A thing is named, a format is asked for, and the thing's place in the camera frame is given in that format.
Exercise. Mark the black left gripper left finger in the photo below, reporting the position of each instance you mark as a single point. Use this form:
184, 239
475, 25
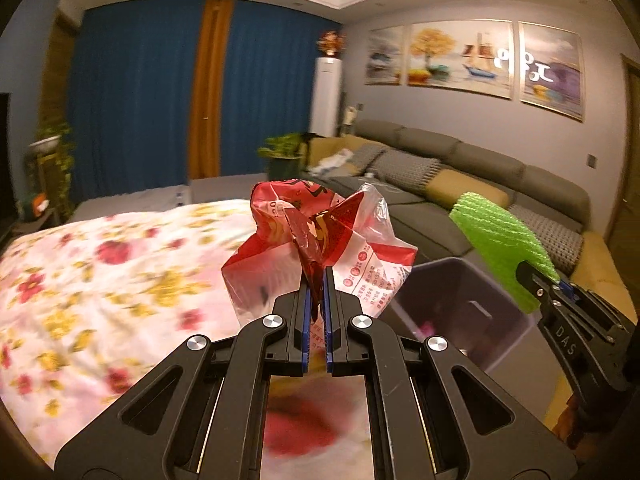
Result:
200, 413

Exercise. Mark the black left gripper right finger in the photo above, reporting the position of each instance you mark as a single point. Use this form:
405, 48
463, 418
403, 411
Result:
433, 414

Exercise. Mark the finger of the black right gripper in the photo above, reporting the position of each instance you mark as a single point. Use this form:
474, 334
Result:
536, 290

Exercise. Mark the green foam net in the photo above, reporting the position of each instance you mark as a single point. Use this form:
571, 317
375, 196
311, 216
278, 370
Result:
503, 242

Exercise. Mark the red white plastic bag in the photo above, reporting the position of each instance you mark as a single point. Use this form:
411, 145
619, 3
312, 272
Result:
301, 229

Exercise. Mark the purple trash bin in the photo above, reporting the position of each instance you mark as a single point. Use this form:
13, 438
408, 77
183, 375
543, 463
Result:
451, 298

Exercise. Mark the patterned cushion right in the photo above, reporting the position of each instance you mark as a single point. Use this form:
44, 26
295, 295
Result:
563, 245

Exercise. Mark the patterned cushion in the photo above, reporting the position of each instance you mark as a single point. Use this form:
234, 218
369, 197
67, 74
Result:
563, 245
409, 172

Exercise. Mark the wooden door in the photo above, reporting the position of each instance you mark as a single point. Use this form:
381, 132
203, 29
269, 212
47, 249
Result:
622, 235

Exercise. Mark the yellow cushion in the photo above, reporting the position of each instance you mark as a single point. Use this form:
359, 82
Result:
449, 185

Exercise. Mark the floral tablecloth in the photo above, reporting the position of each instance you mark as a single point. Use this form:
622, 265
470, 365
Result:
87, 309

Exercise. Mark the grey sectional sofa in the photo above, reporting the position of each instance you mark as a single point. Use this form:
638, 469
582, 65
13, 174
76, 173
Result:
423, 224

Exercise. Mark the patterned cushion left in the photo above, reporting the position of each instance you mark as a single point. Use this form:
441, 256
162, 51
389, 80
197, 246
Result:
409, 172

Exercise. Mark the right purple painting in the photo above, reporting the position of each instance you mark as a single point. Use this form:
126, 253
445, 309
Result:
552, 72

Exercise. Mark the middle sailboat tree painting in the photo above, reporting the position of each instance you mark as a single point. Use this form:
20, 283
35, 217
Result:
474, 56

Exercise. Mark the white clothes on sofa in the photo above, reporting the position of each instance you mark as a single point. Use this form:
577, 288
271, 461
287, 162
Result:
333, 162

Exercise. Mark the green orange tissue box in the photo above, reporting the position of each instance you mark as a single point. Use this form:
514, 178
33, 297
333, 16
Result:
33, 206

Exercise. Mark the green potted plant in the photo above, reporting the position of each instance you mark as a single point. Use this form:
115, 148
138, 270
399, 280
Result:
283, 155

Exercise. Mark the left landscape painting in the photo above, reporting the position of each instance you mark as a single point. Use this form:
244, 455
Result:
385, 48

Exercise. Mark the hanging plant on stand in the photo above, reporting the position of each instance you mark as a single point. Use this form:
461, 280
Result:
50, 162

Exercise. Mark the white standing air conditioner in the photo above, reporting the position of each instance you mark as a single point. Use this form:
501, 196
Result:
326, 95

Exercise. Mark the orange curtain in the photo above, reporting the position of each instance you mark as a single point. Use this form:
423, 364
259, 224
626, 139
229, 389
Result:
204, 152

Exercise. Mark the red flower decoration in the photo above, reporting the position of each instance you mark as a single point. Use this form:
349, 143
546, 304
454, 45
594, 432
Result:
331, 44

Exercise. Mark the blue curtain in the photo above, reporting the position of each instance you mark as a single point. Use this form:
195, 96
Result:
129, 98

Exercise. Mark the wall switch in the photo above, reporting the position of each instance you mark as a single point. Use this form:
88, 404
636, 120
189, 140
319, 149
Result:
592, 161

